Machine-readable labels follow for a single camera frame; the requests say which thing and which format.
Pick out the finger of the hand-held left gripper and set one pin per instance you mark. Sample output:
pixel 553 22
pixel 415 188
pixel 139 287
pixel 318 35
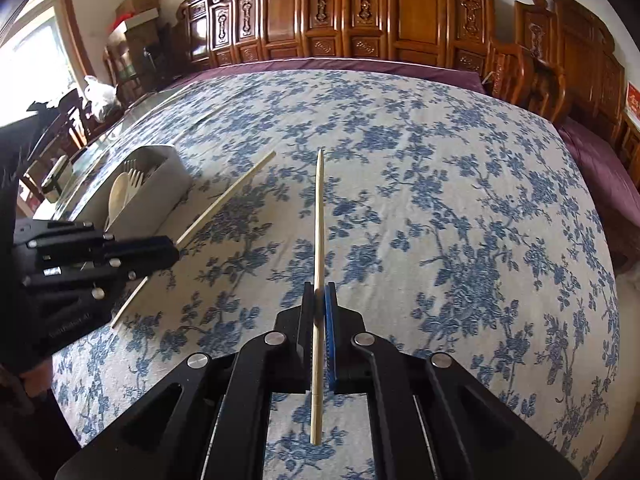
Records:
pixel 125 270
pixel 140 247

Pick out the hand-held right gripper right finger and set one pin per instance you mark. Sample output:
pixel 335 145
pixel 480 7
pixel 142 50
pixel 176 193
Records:
pixel 330 330

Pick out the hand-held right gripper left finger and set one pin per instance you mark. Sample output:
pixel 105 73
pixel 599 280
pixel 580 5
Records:
pixel 307 320

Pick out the white cutlery box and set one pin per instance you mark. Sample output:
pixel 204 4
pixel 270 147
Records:
pixel 160 195

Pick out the large white spoon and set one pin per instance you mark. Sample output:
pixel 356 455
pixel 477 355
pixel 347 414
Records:
pixel 119 195

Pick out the light bamboo chopstick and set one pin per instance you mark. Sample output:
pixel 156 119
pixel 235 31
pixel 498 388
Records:
pixel 225 200
pixel 320 210

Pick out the person's left hand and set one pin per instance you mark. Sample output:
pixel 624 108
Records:
pixel 36 381

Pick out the person's dark clothing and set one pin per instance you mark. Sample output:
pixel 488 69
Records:
pixel 25 435

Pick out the dark wooden chair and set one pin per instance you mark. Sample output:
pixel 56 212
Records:
pixel 75 125

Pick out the white plastic bag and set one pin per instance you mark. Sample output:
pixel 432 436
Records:
pixel 100 95

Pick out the blue floral tablecloth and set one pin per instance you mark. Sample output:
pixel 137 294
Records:
pixel 425 185

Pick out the wooden shelf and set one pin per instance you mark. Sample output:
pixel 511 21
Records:
pixel 145 60

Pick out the window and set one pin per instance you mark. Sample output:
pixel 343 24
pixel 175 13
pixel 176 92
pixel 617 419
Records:
pixel 40 60

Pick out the cardboard box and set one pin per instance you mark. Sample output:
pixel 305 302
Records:
pixel 137 2

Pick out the wooden armchair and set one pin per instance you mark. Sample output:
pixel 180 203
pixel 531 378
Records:
pixel 542 85

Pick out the carved wooden screen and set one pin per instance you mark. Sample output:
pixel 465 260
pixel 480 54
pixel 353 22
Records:
pixel 415 10

